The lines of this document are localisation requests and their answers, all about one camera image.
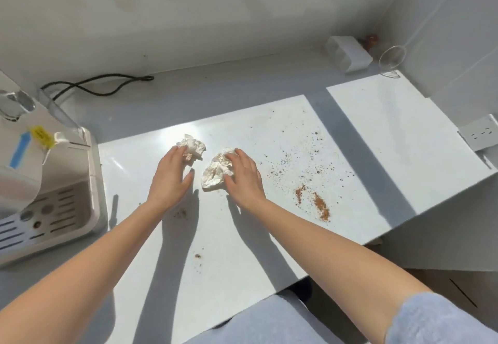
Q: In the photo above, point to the clear glass cup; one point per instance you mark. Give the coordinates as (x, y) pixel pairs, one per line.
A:
(393, 57)

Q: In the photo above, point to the white wall socket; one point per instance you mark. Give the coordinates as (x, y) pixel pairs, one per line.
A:
(482, 133)

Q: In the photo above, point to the person's right forearm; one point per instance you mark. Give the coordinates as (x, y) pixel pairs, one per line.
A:
(330, 258)

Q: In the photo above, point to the person's left forearm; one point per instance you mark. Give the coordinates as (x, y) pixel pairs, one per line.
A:
(78, 277)

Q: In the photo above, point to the coffee grounds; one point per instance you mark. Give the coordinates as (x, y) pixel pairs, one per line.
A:
(322, 209)

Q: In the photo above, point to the person's right hand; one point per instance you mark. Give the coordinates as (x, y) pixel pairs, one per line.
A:
(247, 184)

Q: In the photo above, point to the person's light blue sleeve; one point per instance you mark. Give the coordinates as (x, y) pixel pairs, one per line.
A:
(439, 320)

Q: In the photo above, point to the cream steel coffee machine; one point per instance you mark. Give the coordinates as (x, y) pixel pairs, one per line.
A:
(23, 176)

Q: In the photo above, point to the white countertop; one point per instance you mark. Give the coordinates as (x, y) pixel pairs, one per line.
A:
(389, 121)

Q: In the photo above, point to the thin black stick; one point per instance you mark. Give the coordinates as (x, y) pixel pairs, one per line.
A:
(463, 293)

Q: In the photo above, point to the person's left hand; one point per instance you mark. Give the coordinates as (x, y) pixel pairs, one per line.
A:
(169, 184)

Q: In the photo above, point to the small red brown jar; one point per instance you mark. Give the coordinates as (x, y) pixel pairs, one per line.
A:
(372, 40)

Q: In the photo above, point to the yellow hang tag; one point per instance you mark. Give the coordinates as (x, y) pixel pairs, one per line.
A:
(41, 136)

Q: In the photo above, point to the small tissue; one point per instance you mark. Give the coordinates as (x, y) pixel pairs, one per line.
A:
(194, 145)

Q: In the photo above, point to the white plastic organizer box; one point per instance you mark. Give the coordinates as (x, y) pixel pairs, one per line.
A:
(350, 53)

